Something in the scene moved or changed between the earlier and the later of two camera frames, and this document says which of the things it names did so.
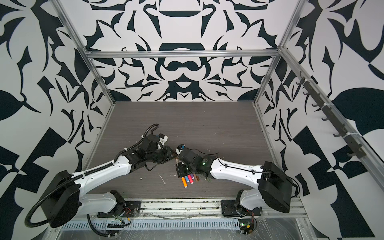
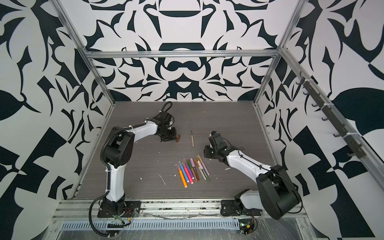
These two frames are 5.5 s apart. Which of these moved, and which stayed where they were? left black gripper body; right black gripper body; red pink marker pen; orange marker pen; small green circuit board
Moved: left black gripper body; right black gripper body
Stayed: orange marker pen; red pink marker pen; small green circuit board
